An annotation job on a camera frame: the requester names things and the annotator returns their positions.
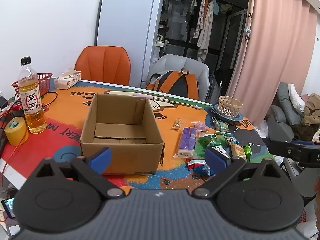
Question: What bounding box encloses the grey chair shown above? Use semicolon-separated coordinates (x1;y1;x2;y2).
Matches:
147;54;210;102

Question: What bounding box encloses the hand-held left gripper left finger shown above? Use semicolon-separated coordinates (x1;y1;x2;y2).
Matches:
31;147;125;199

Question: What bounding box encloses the brown cardboard box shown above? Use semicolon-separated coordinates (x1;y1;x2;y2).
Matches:
80;93;165;176

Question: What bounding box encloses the smartphone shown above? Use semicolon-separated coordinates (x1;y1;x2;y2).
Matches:
1;197;17;218

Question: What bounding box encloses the orange chair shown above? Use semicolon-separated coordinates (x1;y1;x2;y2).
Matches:
74;45;131;86

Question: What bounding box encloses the tea bottle black cap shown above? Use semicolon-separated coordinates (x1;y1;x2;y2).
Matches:
17;56;47;134

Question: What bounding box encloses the white plastic bag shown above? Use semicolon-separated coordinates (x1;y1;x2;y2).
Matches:
254;120;269;138

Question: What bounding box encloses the floral tissue box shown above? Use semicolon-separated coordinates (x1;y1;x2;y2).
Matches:
54;67;81;90

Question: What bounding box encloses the small green candy packet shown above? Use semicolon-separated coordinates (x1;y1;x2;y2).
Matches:
244;144;254;163

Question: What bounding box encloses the black cable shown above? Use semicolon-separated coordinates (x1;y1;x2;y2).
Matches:
37;91;58;107

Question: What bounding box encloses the red and white snack packet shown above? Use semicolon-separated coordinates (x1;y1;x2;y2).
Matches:
185;158;208;170

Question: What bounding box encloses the yellow tape roll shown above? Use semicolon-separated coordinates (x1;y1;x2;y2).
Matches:
4;117;29;146

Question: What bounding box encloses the white hanging garment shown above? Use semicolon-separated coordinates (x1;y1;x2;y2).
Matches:
197;1;215;61

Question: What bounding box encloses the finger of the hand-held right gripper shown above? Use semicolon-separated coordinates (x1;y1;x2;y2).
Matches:
268;140;303;162

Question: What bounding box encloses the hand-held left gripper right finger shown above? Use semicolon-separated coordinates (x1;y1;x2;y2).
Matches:
192;147;290;199

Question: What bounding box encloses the white cloth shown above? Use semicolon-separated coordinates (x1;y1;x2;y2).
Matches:
287;83;305;113

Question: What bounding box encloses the grey sofa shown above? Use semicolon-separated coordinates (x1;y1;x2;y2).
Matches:
266;82;320;143

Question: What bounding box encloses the black labelled snack packet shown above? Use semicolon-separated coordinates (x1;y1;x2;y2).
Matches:
212;144;232;159

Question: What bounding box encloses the beige bread packet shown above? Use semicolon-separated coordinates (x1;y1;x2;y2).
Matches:
226;137;247;160

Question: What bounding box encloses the red plastic basket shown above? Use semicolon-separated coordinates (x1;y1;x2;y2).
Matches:
12;73;54;100

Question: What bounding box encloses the brown clothes pile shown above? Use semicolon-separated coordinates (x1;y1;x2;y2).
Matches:
292;93;320;140

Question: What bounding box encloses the blue plate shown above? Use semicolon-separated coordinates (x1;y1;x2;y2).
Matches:
204;102;244;122

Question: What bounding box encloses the small purple snack packet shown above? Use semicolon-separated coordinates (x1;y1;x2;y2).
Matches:
192;121;209;133

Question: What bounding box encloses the orange and black backpack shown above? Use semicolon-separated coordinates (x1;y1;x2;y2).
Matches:
146;68;199;100

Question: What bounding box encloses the blue snack packet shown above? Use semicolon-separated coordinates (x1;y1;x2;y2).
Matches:
192;164;215;177

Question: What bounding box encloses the woven bamboo basket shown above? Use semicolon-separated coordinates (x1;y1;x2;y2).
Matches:
218;95;243;118

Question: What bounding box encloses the green crinkled snack packet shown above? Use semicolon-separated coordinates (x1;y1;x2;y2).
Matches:
198;134;222;147

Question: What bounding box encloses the white refrigerator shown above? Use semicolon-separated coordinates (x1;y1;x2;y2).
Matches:
96;0;163;89

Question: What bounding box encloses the purple cake roll packet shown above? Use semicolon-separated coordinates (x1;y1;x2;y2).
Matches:
173;127;198;159

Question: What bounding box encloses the clear biscuit packet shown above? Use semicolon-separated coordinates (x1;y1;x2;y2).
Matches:
212;120;230;133

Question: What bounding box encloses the pink curtain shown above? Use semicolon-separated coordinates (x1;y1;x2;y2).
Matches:
226;0;318;128

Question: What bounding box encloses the floral hanging garment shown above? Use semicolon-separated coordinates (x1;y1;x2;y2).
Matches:
194;0;206;38

